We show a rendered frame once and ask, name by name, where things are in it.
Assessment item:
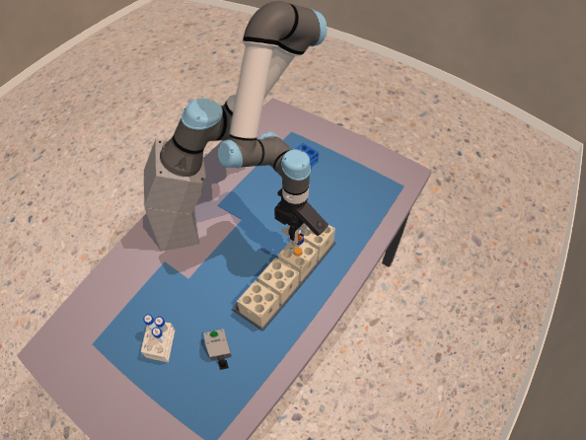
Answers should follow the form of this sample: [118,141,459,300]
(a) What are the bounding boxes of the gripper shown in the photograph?
[274,189,308,247]

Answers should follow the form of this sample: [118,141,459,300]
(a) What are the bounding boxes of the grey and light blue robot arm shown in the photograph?
[160,1,328,204]

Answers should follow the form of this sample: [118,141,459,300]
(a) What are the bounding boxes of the light blue bench mat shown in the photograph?
[93,132,404,440]

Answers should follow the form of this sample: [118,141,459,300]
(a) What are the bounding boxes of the beige sloped desk with green button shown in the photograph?
[203,329,232,367]

